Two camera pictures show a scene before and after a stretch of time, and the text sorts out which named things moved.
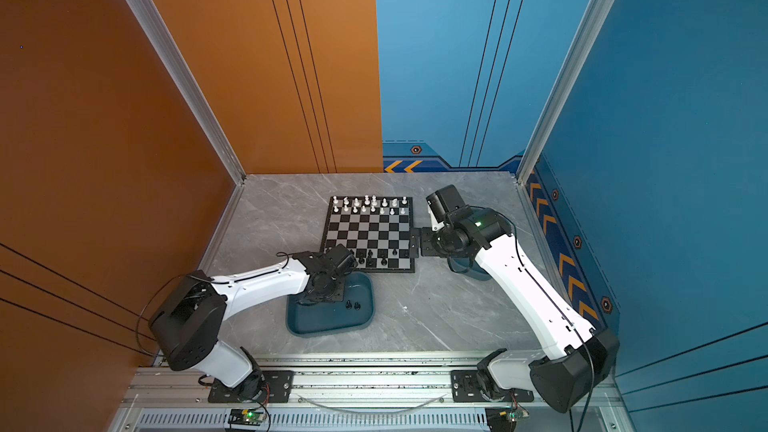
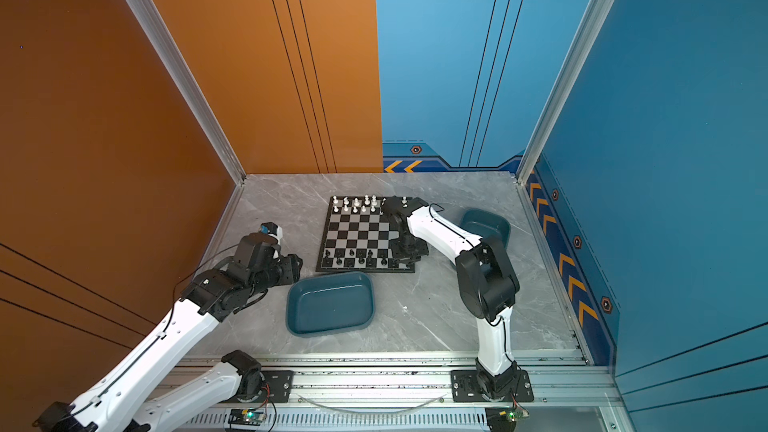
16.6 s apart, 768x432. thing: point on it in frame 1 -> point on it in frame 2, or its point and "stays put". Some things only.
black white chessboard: (377, 229) stays put
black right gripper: (425, 245) -> (421, 252)
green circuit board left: (248, 416) stays put
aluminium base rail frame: (374, 393) stays put
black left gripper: (337, 298) -> (292, 268)
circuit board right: (504, 419) stays put
